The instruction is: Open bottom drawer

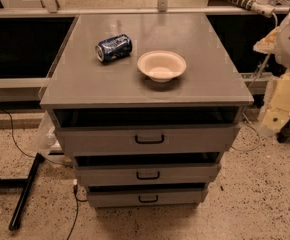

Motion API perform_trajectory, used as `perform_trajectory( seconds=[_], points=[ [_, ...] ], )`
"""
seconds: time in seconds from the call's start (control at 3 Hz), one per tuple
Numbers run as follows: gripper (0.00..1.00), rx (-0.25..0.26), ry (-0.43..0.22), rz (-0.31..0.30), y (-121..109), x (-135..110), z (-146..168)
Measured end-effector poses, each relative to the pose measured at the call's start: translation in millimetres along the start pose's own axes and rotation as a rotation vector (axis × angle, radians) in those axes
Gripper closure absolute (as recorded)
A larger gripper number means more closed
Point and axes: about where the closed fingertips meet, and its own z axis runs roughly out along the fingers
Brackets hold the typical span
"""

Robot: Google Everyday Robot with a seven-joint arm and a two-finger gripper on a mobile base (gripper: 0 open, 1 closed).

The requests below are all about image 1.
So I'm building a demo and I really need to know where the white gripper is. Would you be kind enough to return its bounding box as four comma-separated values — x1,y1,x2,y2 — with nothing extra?
258,70,290,136

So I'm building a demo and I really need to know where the grey bottom drawer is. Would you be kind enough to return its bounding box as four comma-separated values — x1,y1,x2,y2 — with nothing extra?
88,188,208,207

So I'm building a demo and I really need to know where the grey drawer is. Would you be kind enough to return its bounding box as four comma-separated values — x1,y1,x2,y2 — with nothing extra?
75,163,220,186
56,124,239,156
88,188,208,207

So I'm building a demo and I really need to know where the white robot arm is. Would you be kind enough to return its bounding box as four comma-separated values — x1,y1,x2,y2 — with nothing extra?
253,12,290,136

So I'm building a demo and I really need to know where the grey top drawer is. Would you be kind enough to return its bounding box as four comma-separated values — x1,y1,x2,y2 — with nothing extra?
56,124,239,156

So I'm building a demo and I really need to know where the grey drawer cabinet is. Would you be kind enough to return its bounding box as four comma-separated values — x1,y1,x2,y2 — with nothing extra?
41,13,253,199

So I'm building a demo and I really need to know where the grey middle drawer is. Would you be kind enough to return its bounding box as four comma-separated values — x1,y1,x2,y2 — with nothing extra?
75,163,220,186

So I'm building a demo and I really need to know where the white power strip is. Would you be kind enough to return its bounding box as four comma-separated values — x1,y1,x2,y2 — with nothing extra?
227,0,275,18

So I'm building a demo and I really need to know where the white paper bowl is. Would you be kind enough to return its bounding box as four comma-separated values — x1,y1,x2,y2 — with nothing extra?
137,51,187,83

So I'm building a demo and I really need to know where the blue soda can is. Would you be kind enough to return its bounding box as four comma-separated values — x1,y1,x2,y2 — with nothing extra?
95,34,132,63

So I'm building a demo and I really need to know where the clear plastic bag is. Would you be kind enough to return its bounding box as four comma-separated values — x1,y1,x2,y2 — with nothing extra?
33,112,63,156

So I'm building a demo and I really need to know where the black metal floor stand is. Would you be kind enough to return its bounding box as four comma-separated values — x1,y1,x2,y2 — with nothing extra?
0,153,45,231

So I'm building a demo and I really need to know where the white power cord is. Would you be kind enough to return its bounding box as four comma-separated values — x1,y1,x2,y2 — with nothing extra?
230,12,279,153

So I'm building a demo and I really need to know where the black floor cable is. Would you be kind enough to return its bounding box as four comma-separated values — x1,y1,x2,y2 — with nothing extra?
66,183,88,240

